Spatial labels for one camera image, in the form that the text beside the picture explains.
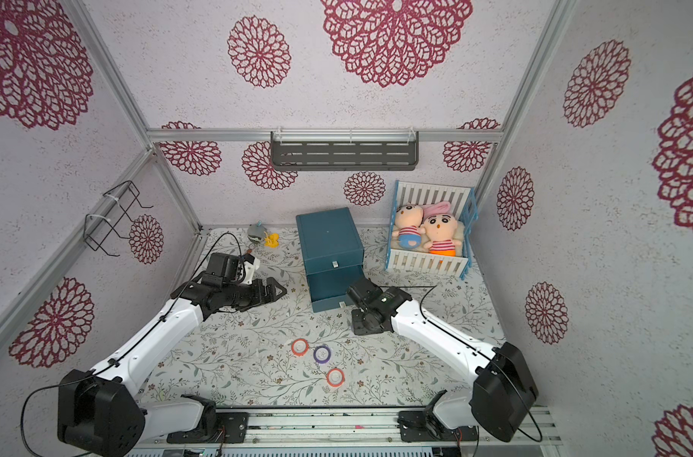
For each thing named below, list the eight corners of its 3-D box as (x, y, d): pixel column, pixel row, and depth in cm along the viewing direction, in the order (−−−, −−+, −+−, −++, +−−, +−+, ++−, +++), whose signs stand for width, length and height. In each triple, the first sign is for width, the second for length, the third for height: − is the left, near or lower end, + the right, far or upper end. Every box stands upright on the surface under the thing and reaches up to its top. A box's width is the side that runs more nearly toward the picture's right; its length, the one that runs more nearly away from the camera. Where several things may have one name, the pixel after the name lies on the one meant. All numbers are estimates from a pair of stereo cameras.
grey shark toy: (255, 246, 115) (251, 236, 111) (248, 238, 118) (244, 228, 114) (270, 238, 118) (267, 228, 114) (263, 230, 121) (259, 220, 117)
